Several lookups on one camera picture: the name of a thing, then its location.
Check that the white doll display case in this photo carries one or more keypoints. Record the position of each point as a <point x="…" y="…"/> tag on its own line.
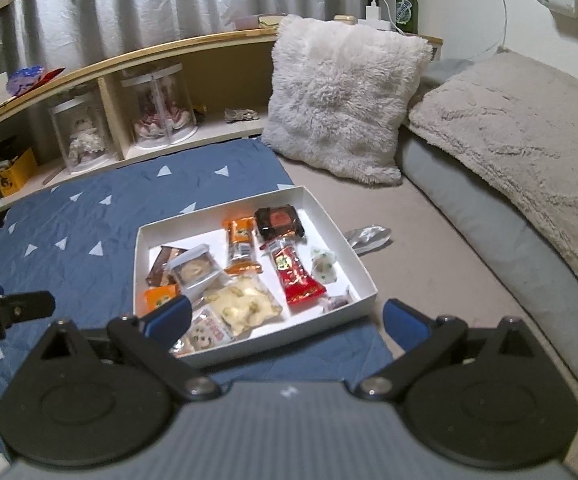
<point x="84" y="135"/>

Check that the pale yellow chips packet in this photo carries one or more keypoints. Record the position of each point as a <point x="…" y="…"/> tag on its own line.
<point x="244" y="307"/>

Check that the beige fluffy blanket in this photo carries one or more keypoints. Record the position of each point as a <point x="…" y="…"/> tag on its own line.
<point x="529" y="130"/>

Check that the small metal trinket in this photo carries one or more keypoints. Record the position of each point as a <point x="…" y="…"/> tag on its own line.
<point x="241" y="115"/>

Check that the cartoon print snack packet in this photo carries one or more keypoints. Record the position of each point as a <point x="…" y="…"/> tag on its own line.
<point x="206" y="332"/>

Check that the green beer bottle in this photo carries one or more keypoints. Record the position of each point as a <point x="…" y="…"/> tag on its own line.
<point x="406" y="5"/>

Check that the clear round pastry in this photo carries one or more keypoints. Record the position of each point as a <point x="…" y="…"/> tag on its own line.
<point x="194" y="267"/>

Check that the green white snack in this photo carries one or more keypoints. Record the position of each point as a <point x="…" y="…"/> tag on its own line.
<point x="325" y="265"/>

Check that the grey curtain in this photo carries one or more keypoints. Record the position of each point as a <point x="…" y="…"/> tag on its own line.
<point x="169" y="5"/>

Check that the wooden shelf unit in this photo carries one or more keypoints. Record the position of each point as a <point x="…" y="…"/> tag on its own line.
<point x="114" y="105"/>

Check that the red snack packet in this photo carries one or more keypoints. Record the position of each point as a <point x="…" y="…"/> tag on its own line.
<point x="294" y="272"/>

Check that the red flat packet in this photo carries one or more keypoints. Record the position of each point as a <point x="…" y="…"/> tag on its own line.
<point x="50" y="75"/>

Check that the black tray pastry packet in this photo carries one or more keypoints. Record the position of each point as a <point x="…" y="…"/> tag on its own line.
<point x="279" y="221"/>

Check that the blue quilt with white triangles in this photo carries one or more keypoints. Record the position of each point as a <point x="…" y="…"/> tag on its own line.
<point x="84" y="220"/>

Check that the orange snack packet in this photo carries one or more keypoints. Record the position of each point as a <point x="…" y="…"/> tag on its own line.
<point x="240" y="245"/>
<point x="161" y="300"/>

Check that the yellow cardboard box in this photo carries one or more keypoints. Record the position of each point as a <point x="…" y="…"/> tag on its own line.
<point x="16" y="175"/>

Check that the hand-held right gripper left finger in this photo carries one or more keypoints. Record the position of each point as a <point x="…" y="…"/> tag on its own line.
<point x="169" y="317"/>

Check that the grey cushion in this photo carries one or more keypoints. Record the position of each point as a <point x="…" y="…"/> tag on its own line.
<point x="494" y="230"/>

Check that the pink doll display case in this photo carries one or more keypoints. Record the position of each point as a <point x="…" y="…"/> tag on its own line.
<point x="161" y="110"/>

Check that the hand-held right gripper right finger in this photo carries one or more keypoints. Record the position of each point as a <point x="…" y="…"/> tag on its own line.
<point x="405" y="322"/>

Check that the white cardboard box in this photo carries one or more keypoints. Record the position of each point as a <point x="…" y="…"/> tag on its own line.
<point x="329" y="260"/>

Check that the brown gold-striped snack packet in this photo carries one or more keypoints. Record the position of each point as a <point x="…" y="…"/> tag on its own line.
<point x="161" y="265"/>

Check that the white charger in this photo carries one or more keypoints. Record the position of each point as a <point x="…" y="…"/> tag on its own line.
<point x="376" y="10"/>

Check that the fluffy white pillow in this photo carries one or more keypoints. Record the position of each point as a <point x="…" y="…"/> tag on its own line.
<point x="344" y="95"/>

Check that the blue plastic bag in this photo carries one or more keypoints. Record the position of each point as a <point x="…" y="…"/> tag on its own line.
<point x="25" y="80"/>

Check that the crumpled silver wrapper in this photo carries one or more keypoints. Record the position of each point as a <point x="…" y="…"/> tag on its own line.
<point x="369" y="239"/>

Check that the small dark candy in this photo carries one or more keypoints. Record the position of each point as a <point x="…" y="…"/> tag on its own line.
<point x="338" y="301"/>

